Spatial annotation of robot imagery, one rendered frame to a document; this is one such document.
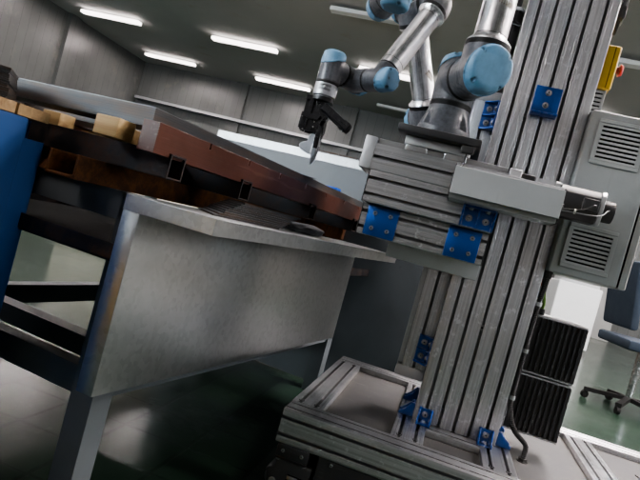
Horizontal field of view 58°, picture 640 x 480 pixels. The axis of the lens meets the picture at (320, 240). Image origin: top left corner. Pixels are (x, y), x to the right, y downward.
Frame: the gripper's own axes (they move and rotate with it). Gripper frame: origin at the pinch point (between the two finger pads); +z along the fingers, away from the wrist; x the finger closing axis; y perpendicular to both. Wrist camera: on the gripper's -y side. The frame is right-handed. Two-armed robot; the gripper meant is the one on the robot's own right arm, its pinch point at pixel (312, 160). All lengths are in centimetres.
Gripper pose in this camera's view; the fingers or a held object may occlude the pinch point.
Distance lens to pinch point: 186.5
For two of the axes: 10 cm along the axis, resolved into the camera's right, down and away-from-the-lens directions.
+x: -0.7, 0.1, -10.0
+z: -2.6, 9.6, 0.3
